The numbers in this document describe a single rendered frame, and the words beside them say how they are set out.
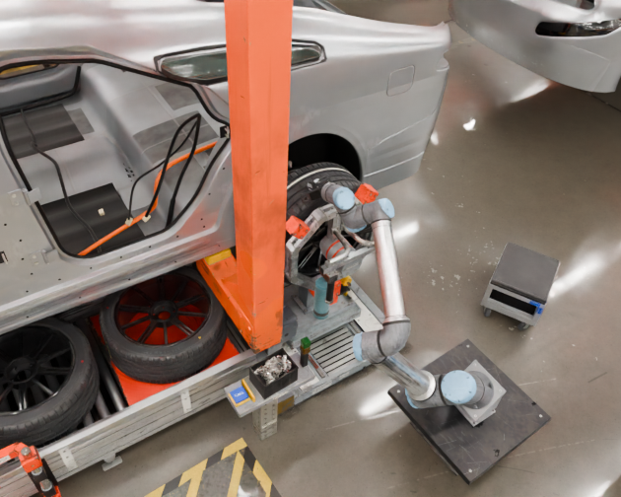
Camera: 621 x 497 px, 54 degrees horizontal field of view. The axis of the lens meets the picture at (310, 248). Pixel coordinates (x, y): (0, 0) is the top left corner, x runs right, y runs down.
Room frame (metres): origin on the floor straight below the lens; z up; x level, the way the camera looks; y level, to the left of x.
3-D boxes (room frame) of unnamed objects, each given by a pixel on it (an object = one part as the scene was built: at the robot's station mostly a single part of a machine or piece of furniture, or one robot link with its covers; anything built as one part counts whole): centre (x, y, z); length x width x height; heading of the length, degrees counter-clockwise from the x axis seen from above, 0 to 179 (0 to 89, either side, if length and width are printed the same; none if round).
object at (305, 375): (1.65, 0.15, 0.44); 0.43 x 0.17 x 0.03; 126
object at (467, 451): (1.70, -0.88, 0.15); 0.60 x 0.60 x 0.30; 39
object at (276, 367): (1.66, 0.13, 0.51); 0.20 x 0.14 x 0.13; 129
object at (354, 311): (2.39, -0.03, 0.13); 0.50 x 0.36 x 0.10; 126
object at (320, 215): (2.24, -0.11, 0.85); 0.54 x 0.07 x 0.54; 126
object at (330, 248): (2.18, -0.15, 0.85); 0.21 x 0.14 x 0.14; 36
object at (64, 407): (1.59, 1.36, 0.39); 0.66 x 0.66 x 0.24
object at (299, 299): (2.38, -0.01, 0.32); 0.40 x 0.30 x 0.28; 126
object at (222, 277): (2.14, 0.42, 0.69); 0.52 x 0.17 x 0.35; 36
